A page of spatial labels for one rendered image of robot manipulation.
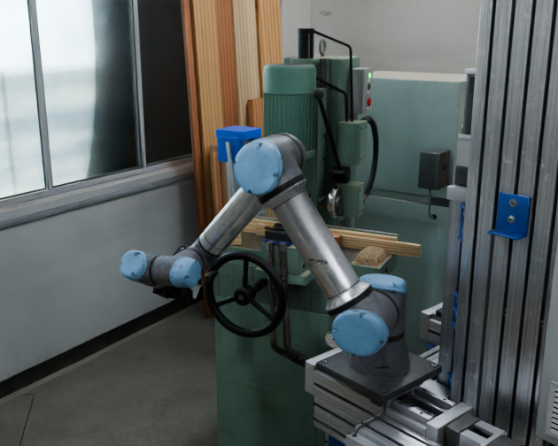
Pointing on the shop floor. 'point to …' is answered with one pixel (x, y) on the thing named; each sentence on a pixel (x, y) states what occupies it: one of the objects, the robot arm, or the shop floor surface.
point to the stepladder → (236, 137)
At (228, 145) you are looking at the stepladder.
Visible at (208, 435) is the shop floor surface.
